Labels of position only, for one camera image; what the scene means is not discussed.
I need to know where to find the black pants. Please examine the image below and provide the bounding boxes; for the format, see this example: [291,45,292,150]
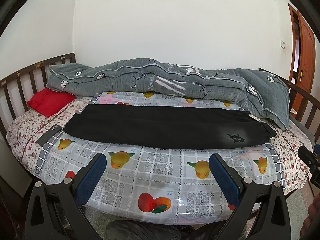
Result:
[63,104,276,150]

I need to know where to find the floral bed sheet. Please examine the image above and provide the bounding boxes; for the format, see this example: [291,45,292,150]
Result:
[6,98,315,194]

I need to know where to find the grey floral quilt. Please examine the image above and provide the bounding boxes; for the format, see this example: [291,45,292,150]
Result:
[46,58,290,129]

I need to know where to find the red pillow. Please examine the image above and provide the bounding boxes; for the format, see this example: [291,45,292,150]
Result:
[27,88,75,118]

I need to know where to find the dark wooden headboard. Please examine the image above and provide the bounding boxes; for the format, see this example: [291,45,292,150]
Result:
[1,53,76,140]

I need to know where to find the brown wooden door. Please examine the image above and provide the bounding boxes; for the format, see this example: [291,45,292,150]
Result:
[287,3,317,123]

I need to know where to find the white wall switch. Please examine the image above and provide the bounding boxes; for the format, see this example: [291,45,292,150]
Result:
[280,40,286,49]

